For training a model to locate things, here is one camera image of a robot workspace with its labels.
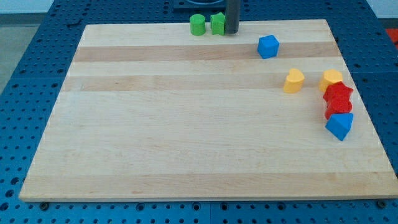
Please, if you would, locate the blue cube block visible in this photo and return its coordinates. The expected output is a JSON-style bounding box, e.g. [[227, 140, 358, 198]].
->
[[257, 35, 280, 59]]

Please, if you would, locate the wooden board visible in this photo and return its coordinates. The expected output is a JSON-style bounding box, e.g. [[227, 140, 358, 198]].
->
[[19, 19, 397, 202]]

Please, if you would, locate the green cylinder block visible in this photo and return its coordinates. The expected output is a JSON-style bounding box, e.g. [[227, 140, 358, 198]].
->
[[189, 14, 206, 35]]

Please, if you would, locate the green star block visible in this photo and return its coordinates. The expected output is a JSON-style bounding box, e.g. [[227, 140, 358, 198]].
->
[[210, 12, 225, 35]]

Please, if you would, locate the yellow heart block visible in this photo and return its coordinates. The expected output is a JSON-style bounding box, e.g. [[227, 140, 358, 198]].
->
[[283, 68, 305, 93]]

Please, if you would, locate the yellow hexagon block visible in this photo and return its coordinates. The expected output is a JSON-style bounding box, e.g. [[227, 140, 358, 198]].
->
[[318, 69, 343, 92]]

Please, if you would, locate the red round block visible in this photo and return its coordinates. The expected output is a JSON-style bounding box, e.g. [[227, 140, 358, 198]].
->
[[325, 97, 353, 119]]

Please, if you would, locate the red star block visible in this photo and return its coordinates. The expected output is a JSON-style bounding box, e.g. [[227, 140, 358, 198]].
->
[[323, 82, 354, 102]]

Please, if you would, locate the blue triangle block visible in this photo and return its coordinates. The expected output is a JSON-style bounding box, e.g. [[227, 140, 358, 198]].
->
[[325, 113, 354, 141]]

